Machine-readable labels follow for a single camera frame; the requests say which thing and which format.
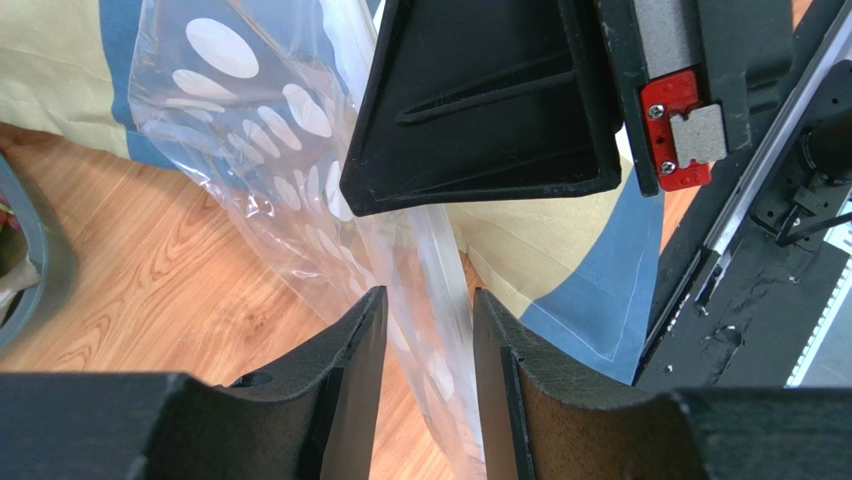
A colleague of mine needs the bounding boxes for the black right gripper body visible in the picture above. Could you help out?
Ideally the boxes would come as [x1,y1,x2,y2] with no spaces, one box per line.
[595,1,794,197]

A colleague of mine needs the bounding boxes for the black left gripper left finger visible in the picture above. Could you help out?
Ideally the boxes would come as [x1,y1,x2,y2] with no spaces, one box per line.
[1,287,388,479]

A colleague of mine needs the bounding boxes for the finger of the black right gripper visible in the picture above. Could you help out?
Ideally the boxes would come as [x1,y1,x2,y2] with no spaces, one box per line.
[340,0,622,217]

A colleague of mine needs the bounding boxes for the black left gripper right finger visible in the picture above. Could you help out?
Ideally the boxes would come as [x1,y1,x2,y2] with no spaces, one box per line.
[473,288,851,479]

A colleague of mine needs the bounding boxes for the clear polka-dot zip bag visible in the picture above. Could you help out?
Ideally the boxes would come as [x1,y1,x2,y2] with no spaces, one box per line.
[128,0,486,479]

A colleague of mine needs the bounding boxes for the blue beige white pillow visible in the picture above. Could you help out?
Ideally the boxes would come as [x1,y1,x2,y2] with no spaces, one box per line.
[0,0,667,387]

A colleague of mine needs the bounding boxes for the grey plastic fruit basin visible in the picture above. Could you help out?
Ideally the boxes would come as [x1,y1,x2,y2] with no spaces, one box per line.
[1,159,77,349]

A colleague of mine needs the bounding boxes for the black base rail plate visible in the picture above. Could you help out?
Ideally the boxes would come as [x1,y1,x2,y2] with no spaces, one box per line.
[634,1,851,392]

